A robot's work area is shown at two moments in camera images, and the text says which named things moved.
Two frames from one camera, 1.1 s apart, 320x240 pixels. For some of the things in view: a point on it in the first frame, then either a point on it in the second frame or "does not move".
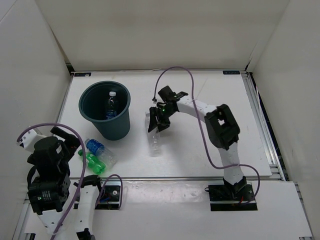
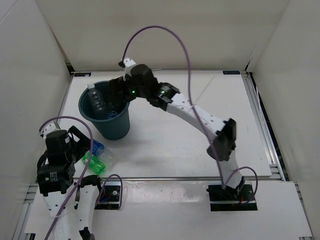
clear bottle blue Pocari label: x=98 y=149 does not move
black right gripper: x=153 y=122 to x=118 y=85
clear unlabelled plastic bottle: x=153 y=138 to x=97 y=100
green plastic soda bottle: x=97 y=166 does not move
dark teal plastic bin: x=107 y=104 does not move
